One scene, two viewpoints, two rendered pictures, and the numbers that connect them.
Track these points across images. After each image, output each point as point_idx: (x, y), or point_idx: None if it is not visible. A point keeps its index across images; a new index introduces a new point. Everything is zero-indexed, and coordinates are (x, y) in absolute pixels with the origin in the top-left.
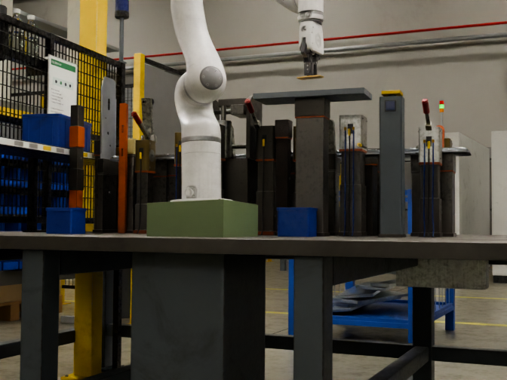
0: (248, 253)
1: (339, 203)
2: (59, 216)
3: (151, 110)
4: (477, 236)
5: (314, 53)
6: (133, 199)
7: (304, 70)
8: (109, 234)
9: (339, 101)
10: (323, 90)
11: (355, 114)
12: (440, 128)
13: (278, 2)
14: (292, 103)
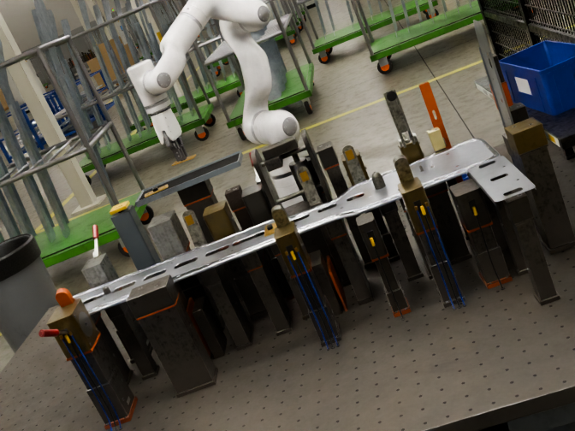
0: None
1: (222, 317)
2: (463, 176)
3: (388, 108)
4: (85, 416)
5: (169, 139)
6: (453, 200)
7: (186, 151)
8: (400, 209)
9: (167, 195)
10: (177, 176)
11: (157, 215)
12: (84, 266)
13: (181, 72)
14: (213, 176)
